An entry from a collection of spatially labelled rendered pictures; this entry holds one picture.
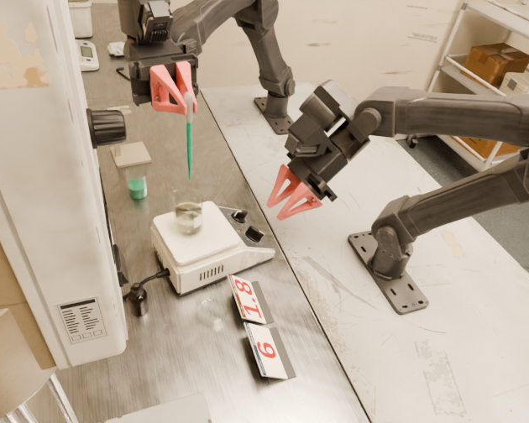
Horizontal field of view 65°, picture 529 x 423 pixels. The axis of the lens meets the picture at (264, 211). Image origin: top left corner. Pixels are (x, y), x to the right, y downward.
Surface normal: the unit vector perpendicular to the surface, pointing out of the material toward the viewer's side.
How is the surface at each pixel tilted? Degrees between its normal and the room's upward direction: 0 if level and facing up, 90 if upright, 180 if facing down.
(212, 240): 0
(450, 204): 88
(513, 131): 97
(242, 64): 90
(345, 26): 90
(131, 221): 0
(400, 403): 0
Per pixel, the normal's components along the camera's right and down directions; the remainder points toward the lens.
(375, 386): 0.11, -0.73
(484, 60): -0.87, 0.24
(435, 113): -0.51, 0.48
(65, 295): 0.35, 0.66
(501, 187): -0.70, 0.53
